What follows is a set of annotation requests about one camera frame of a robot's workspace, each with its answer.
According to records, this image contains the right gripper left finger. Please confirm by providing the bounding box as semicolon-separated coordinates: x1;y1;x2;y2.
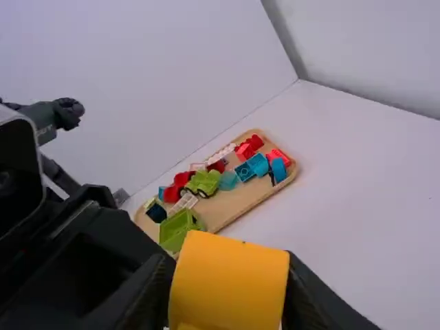
114;254;177;330

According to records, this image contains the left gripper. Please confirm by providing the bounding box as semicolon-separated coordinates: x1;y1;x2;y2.
0;184;163;330

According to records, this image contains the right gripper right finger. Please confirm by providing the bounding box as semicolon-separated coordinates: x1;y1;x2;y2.
279;250;380;330

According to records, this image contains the yellow toy car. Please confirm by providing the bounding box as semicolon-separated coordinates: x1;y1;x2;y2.
168;229;292;330

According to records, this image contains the dark turquoise toy brick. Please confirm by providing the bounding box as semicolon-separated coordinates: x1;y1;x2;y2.
145;202;168;224

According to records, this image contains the tan tray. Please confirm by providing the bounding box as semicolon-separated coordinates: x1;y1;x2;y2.
133;129;302;258

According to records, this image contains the green toy car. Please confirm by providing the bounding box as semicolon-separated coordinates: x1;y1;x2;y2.
184;169;221;200

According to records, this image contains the clear turquoise toy brick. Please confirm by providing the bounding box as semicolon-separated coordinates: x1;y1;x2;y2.
219;170;242;193

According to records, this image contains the white toy brick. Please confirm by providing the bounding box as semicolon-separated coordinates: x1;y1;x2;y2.
205;143;239;166

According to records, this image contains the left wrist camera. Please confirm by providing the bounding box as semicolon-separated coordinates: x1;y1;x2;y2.
0;102;58;243

